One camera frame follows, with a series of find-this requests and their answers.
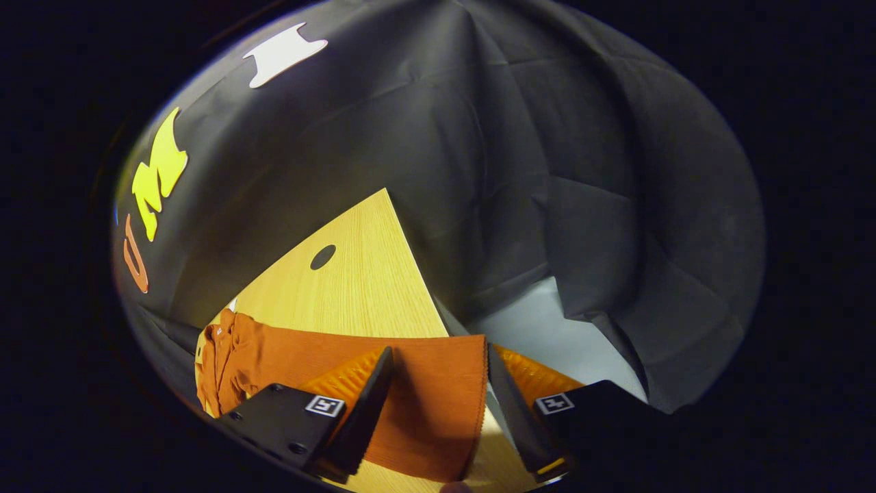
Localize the orange knit shirt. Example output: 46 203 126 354
195 308 490 483

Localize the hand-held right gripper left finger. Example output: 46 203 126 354
218 346 395 483

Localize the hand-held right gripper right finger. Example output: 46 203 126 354
486 342 675 483

